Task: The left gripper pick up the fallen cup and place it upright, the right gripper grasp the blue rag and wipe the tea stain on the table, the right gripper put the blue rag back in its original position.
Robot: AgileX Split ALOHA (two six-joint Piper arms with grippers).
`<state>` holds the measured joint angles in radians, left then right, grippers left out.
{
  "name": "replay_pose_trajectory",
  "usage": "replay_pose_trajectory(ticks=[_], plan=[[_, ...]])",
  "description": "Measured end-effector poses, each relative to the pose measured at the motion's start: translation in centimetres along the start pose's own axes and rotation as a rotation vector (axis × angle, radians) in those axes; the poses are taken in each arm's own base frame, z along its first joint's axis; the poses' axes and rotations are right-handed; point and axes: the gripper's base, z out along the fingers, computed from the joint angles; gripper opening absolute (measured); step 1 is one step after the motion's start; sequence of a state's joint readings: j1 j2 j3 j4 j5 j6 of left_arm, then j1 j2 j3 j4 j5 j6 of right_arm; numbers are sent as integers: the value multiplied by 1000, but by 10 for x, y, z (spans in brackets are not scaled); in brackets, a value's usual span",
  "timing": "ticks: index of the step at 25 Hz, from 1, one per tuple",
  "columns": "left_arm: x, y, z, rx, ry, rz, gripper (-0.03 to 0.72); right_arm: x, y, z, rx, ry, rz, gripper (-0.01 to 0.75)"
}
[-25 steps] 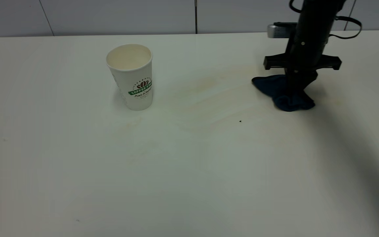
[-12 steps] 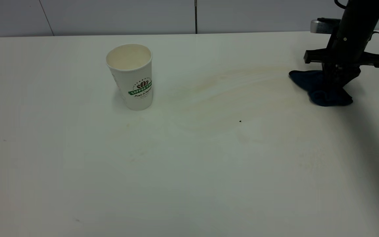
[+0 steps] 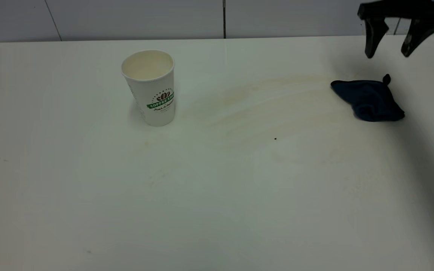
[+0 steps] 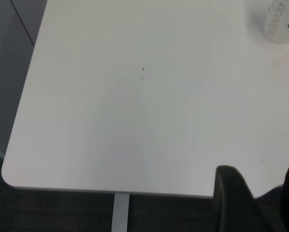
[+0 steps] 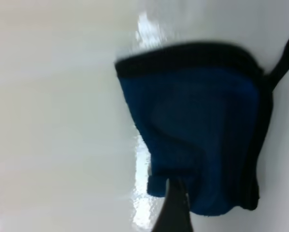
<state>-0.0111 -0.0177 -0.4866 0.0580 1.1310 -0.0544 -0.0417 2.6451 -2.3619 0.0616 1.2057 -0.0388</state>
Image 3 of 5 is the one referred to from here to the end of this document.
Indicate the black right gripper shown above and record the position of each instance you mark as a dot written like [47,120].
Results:
[405,9]

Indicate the dark blue cloth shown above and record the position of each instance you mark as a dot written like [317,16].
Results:
[369,99]

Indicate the white paper coffee cup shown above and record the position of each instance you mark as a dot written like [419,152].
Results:
[153,94]

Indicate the brown coffee spill stain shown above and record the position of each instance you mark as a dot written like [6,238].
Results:
[262,109]

